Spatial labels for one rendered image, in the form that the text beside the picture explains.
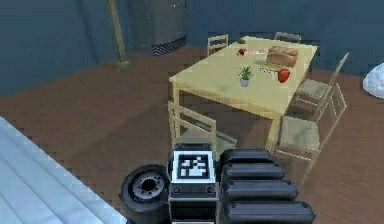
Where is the red apple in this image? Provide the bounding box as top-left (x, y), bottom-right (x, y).
top-left (277, 67), bottom-right (291, 84)

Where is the white slatted furniture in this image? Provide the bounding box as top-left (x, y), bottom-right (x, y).
top-left (0, 115), bottom-right (128, 224)

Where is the light wooden dining table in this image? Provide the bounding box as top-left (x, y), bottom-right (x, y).
top-left (168, 35), bottom-right (319, 152)

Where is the white and green book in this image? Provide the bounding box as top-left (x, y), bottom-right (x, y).
top-left (259, 63), bottom-right (283, 75)

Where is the small potted green plant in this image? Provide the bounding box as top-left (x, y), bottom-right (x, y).
top-left (237, 65), bottom-right (253, 88)

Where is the light wooden chair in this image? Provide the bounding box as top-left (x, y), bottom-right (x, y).
top-left (167, 100), bottom-right (238, 158)
top-left (270, 83), bottom-right (348, 185)
top-left (289, 52), bottom-right (350, 123)
top-left (274, 31), bottom-right (302, 43)
top-left (206, 33), bottom-right (230, 57)

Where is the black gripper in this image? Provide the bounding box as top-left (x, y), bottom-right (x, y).
top-left (119, 163), bottom-right (172, 224)

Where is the white crumpled cloth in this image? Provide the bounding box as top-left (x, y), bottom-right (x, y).
top-left (362, 62), bottom-right (384, 100)

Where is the brown bread loaf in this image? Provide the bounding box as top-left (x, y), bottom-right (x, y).
top-left (265, 45), bottom-right (299, 68)

